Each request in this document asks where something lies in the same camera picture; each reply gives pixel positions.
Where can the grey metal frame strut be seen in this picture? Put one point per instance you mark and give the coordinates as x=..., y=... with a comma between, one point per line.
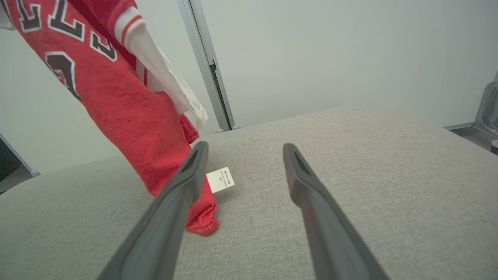
x=23, y=163

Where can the red basketball jersey white sleeves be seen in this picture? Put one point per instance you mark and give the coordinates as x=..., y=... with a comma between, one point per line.
x=124, y=116

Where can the grey metal partition post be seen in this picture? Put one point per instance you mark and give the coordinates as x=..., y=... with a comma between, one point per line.
x=206, y=66

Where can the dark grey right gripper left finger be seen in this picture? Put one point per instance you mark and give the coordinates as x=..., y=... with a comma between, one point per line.
x=171, y=217

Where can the grey metal frame bracket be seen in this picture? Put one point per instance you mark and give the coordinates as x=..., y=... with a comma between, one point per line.
x=488, y=112

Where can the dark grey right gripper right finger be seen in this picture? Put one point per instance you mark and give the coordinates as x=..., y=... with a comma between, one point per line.
x=327, y=233

